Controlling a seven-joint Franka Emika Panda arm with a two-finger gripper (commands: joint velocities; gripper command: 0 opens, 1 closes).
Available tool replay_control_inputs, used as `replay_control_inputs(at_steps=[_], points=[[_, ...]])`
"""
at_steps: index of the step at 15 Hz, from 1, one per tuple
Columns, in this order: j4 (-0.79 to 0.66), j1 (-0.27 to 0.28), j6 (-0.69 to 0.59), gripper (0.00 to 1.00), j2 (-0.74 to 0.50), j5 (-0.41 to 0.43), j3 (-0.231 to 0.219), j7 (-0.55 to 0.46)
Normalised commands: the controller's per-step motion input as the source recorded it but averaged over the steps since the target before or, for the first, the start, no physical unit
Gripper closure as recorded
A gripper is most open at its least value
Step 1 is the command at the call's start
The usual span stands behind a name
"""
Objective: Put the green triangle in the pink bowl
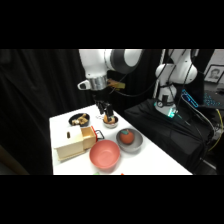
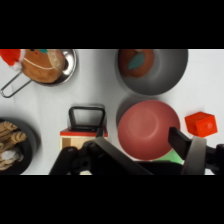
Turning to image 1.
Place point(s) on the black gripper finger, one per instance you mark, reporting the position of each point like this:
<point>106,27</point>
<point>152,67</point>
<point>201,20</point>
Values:
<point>109,109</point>
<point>100,108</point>

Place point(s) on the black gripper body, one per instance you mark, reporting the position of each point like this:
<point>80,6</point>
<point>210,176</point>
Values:
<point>101,96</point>

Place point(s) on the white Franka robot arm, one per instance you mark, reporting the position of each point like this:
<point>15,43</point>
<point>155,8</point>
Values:
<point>96,65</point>

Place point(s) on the black bowl with wooden pieces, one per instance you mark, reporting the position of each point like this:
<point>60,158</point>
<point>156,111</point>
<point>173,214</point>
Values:
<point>79,119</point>

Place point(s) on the gray bowl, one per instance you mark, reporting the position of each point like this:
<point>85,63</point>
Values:
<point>137,142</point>

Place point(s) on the pink bowl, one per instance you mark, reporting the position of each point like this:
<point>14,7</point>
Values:
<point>104,155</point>

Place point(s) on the red toy apple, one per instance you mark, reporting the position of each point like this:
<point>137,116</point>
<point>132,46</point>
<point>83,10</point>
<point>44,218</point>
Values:
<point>126,136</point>

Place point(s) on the wooden box with drawer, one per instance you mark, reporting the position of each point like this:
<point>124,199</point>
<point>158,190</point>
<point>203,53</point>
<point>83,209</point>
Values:
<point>71,143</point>

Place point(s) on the small green light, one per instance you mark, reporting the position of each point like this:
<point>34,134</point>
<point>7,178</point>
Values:
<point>171,113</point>

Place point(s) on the black cloth-covered robot stand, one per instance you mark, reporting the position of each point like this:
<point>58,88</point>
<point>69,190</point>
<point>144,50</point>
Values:
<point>166,136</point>

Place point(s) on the blue lit device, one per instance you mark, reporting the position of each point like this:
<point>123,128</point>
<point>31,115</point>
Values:
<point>190,98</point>

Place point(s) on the blue-lit keyboard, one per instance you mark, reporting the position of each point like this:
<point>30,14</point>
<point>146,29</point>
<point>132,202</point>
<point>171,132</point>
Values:
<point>213,100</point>

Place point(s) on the framed portrait picture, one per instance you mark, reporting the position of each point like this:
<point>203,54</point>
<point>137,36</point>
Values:
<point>214,73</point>

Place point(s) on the yellowish wrist camera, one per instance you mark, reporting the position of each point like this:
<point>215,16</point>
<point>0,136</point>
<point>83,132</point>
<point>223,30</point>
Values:
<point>116,84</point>

